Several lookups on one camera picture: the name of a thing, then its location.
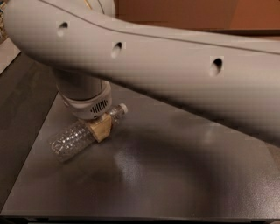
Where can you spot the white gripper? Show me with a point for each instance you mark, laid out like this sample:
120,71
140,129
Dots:
88,108

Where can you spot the clear plastic water bottle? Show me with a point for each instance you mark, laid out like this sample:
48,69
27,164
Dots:
76,137

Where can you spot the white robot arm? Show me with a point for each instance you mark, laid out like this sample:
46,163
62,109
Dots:
231,80

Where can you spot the dark side table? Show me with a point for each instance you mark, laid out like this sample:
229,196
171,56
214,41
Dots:
27,92

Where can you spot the white box with items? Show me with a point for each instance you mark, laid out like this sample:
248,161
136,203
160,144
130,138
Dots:
8,51

